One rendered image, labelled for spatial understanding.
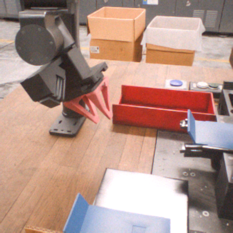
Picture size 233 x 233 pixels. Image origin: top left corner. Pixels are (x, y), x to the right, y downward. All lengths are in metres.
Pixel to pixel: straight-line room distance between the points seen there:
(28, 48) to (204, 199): 0.39
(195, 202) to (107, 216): 0.16
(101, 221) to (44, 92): 0.22
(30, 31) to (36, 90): 0.08
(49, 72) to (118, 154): 0.27
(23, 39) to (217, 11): 4.66
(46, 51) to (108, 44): 2.42
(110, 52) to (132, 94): 2.07
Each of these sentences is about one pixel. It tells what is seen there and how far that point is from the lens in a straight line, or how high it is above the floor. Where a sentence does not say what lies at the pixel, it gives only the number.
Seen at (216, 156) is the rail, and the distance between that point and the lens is 0.51.
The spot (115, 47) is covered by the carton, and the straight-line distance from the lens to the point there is 2.79.
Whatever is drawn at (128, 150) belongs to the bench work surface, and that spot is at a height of 0.90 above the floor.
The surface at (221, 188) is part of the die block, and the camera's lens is 0.50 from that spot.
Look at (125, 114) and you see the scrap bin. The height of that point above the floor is 0.93.
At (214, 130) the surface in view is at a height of 0.99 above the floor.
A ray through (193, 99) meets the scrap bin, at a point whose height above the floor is 0.94.
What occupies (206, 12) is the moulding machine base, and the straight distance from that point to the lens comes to 4.96.
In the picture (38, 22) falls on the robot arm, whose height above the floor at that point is 1.20.
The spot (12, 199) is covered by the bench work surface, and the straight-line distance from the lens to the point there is 0.54.
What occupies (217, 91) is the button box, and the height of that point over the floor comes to 0.93.
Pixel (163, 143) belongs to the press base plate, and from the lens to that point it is 0.64.
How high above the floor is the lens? 1.29
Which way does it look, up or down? 32 degrees down
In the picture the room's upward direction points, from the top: straight up
